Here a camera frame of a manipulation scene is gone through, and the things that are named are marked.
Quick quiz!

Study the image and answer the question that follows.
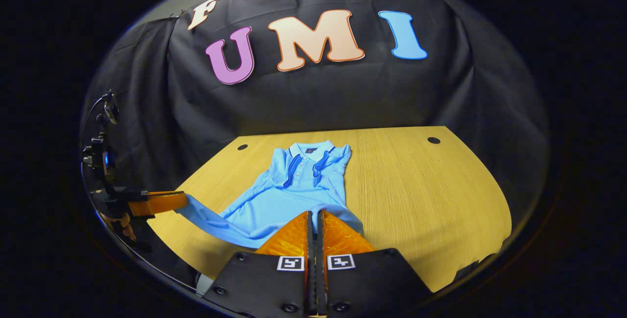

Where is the black backdrop cloth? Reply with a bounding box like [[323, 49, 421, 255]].
[[78, 0, 549, 220]]

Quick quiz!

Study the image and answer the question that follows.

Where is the light blue T-shirt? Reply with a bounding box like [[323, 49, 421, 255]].
[[175, 140, 365, 250]]

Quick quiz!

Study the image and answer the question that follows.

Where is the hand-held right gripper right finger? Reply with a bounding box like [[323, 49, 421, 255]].
[[316, 209, 434, 318]]

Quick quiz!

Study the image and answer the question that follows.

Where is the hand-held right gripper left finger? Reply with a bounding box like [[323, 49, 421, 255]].
[[203, 210, 316, 318]]

